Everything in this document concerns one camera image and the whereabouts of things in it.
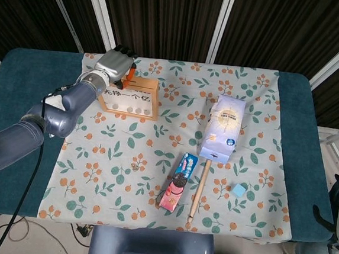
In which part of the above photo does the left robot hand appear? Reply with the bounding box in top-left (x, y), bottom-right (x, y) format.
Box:
top-left (92, 42), bottom-right (140, 91)

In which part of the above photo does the teal table cover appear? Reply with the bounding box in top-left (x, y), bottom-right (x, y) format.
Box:
top-left (0, 46), bottom-right (339, 246)

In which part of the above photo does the white partition post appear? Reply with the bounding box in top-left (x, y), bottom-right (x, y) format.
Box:
top-left (204, 0), bottom-right (238, 66)
top-left (78, 0), bottom-right (124, 55)
top-left (36, 0), bottom-right (89, 53)
top-left (308, 41), bottom-right (339, 92)

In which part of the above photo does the blue-grey robot torso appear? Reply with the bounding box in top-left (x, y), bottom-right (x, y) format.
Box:
top-left (86, 223), bottom-right (217, 254)

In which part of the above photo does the pale purple paper bag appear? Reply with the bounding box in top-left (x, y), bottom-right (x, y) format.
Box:
top-left (196, 92), bottom-right (247, 165)

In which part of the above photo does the floral printed tablecloth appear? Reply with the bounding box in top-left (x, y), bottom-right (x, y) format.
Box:
top-left (36, 49), bottom-right (308, 242)

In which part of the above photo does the wooden frame coin bank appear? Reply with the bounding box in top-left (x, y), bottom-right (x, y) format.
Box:
top-left (95, 73), bottom-right (163, 122)

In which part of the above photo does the black power plug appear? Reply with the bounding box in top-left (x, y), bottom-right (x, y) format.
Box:
top-left (75, 224), bottom-right (93, 240)

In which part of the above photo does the light blue cube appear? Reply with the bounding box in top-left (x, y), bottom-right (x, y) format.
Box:
top-left (230, 182), bottom-right (248, 198)

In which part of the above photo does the Oreo strawberry cookie box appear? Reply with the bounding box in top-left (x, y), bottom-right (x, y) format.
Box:
top-left (157, 150), bottom-right (200, 215)

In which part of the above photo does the aluminium frame rack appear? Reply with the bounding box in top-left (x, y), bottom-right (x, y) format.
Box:
top-left (314, 122), bottom-right (339, 175)

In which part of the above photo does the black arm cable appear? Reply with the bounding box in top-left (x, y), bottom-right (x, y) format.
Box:
top-left (0, 81), bottom-right (73, 254)

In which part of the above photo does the wooden drumstick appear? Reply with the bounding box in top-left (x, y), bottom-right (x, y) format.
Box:
top-left (187, 157), bottom-right (212, 225)

